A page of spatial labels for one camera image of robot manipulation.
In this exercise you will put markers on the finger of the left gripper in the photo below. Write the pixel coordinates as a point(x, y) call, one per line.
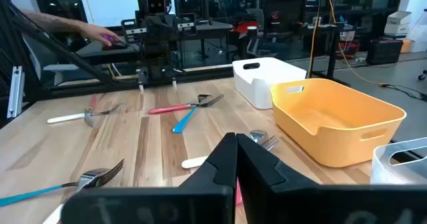
point(187, 23)
point(128, 27)

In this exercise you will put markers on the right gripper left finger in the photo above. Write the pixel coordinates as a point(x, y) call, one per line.
point(150, 207)

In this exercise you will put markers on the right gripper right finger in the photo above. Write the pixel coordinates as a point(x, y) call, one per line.
point(317, 207)

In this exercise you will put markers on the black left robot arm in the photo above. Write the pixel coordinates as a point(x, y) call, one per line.
point(156, 64)

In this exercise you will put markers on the person's forearm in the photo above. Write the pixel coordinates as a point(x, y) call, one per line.
point(56, 22)

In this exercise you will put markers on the black computer mouse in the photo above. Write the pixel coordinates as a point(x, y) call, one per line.
point(116, 45)

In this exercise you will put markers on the person's hand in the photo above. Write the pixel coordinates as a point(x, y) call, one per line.
point(96, 32)

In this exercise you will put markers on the orange plastic bin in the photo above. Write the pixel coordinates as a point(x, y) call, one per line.
point(333, 144)

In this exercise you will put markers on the clear plastic bin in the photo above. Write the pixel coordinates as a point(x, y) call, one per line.
point(383, 170)

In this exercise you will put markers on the white plastic bin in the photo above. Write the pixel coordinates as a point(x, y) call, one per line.
point(267, 80)

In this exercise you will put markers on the black work table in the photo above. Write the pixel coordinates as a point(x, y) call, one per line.
point(332, 54)

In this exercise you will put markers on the black caster wheel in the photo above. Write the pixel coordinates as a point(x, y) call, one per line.
point(423, 75)

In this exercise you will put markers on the black equipment case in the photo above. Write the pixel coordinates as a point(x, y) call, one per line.
point(385, 52)

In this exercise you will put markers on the white cardboard box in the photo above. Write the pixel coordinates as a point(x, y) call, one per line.
point(397, 29)
point(399, 17)

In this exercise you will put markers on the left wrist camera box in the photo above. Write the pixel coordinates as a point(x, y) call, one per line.
point(156, 4)

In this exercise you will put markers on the black table frame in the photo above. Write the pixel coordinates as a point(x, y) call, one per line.
point(200, 77)

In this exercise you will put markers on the silver aluminium bracket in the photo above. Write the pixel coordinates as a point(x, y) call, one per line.
point(16, 90)

